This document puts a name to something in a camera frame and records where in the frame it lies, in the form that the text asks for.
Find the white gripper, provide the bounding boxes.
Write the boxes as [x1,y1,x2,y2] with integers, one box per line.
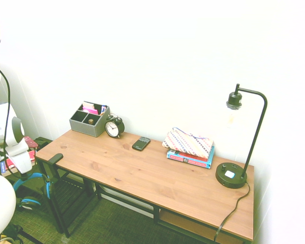
[5,142,33,181]

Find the black and blue headphone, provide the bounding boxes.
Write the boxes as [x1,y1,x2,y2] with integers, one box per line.
[12,172,53,212]

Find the black headphone hanger hook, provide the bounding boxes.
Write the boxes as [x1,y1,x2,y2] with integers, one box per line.
[42,153,64,194]

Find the black side furniture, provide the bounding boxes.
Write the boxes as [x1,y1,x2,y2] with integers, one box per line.
[34,136,53,151]

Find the grey desk organizer box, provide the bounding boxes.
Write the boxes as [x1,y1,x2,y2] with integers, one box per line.
[69,101,110,138]

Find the pink sticky notes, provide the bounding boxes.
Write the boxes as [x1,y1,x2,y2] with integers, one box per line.
[82,106,99,115]

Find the black twin-bell alarm clock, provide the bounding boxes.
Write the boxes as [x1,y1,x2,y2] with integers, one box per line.
[104,113,125,139]

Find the black phone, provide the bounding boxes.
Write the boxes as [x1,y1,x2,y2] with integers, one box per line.
[131,136,151,152]

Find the red book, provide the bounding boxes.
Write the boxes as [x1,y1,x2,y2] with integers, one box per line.
[170,149,209,161]

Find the blue book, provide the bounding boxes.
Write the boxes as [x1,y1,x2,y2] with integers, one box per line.
[166,146,216,170]

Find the striped fabric pouch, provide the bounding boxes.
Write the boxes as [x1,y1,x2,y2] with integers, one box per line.
[162,127,214,160]

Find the black desk lamp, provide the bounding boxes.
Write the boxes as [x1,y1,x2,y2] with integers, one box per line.
[215,83,268,189]

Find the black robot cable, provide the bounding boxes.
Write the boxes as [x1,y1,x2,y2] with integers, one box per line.
[0,60,22,178]

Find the wooden desk with black frame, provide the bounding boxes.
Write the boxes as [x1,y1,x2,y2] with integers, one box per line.
[35,131,255,244]

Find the black lamp power cable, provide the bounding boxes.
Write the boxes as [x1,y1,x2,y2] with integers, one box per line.
[213,181,251,242]

